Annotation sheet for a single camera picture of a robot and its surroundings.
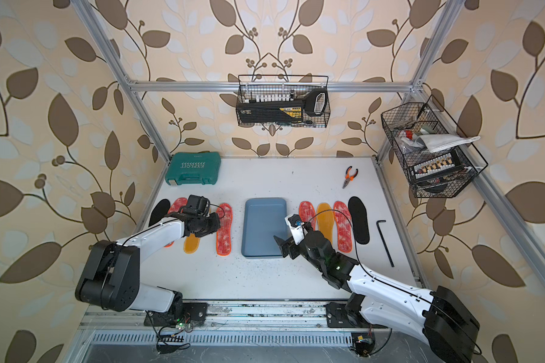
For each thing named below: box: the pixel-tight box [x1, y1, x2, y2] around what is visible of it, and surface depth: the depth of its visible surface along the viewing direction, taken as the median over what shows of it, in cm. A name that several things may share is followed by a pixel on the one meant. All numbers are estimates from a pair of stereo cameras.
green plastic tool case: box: [165, 152, 222, 186], surface depth 114 cm
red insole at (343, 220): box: [333, 200, 353, 254], surface depth 98 cm
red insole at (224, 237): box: [216, 202, 234, 257], surface depth 92 cm
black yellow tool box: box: [236, 100, 304, 124], surface depth 86 cm
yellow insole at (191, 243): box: [183, 232, 201, 255], surface depth 91 cm
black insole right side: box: [348, 195, 371, 245], surface depth 98 cm
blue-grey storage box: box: [241, 197, 289, 259], surface depth 96 cm
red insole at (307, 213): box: [298, 200, 317, 231], surface depth 104 cm
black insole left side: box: [148, 198, 171, 228], surface depth 104 cm
